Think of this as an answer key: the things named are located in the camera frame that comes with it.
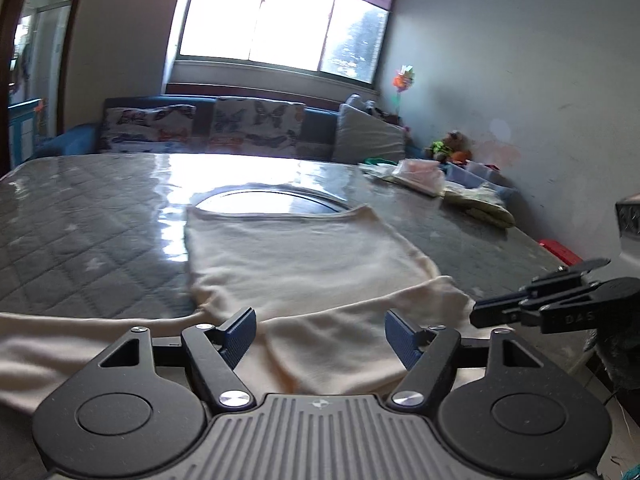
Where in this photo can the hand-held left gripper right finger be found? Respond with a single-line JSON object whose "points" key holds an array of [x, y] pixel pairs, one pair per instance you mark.
{"points": [[403, 341]]}

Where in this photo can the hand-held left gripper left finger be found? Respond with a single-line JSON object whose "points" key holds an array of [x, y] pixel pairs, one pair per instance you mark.
{"points": [[240, 336]]}

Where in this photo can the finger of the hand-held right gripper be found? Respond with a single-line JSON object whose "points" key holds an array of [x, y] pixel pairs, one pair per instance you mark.
{"points": [[505, 311], [565, 272]]}

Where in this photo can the beige sweater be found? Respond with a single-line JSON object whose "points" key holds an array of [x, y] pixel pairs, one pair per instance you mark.
{"points": [[300, 260]]}

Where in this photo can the person's right forearm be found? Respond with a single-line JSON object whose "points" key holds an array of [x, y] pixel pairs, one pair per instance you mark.
{"points": [[620, 360]]}

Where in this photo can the red plastic item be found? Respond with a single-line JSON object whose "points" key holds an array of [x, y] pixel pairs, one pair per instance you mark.
{"points": [[560, 252]]}

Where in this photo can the silver metallic item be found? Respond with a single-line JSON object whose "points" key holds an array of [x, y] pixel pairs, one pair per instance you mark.
{"points": [[629, 225]]}

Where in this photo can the pale yellow cloth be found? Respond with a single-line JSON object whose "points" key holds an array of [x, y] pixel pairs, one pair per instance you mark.
{"points": [[487, 207]]}

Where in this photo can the clear plastic storage box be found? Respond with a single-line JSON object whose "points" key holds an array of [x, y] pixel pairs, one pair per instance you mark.
{"points": [[480, 177]]}

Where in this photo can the white plastic bag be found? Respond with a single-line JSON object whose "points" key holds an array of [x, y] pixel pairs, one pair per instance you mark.
{"points": [[420, 175]]}

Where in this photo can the brown stuffed toy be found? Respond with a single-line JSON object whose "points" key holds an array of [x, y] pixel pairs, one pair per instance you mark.
{"points": [[450, 146]]}

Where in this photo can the grey pillow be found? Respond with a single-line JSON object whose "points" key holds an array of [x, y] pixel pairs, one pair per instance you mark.
{"points": [[367, 137]]}

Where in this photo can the butterfly print cushion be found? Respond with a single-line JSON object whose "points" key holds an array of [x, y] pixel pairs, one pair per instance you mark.
{"points": [[145, 130], [257, 127]]}

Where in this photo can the white patterned pillow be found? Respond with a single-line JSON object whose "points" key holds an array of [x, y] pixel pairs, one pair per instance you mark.
{"points": [[367, 105]]}

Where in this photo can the colourful paper pinwheel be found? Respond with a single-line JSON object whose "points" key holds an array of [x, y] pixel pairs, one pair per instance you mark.
{"points": [[404, 80]]}

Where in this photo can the blue sofa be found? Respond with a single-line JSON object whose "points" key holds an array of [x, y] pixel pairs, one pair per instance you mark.
{"points": [[75, 140]]}

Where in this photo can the blue cabinet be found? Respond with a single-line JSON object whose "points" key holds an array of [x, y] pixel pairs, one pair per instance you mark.
{"points": [[24, 130]]}

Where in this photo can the large window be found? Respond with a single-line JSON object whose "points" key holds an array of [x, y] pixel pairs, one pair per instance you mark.
{"points": [[280, 25]]}

